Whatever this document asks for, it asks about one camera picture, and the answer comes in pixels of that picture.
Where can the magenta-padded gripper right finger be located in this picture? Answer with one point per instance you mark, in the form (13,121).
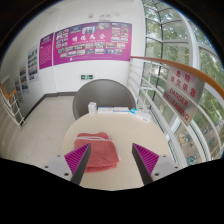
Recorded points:
(163,166)

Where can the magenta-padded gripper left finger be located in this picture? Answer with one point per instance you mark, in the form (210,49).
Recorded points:
(61,166)

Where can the salmon pink towel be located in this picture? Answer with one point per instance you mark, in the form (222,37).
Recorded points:
(101,151)

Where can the blue and white box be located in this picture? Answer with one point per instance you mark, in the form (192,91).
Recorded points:
(141,115)

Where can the small upright white box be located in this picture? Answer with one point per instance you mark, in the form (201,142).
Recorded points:
(92,108)

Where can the flat white box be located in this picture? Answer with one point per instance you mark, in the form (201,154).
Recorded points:
(105,110)
(121,110)

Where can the white stair railing orange handrail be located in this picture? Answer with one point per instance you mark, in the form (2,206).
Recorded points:
(13,110)

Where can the red-lettered warning sign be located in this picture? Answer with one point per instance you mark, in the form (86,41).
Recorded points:
(183,93)

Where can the grey round-backed chair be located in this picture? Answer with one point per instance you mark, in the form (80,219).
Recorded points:
(103,93)

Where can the green exit sign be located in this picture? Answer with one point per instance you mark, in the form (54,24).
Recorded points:
(87,77)

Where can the white railing with orange handrail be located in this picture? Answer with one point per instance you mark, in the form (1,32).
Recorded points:
(166,65)

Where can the narrow magenta text poster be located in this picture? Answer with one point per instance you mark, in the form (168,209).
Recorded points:
(46,50)

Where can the large magenta photo poster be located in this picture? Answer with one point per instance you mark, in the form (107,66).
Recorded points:
(93,43)

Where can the white photo wall poster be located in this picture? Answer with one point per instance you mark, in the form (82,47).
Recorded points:
(32,64)
(23,78)
(17,88)

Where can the white-framed glass window wall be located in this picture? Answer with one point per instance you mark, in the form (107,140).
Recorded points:
(173,30)

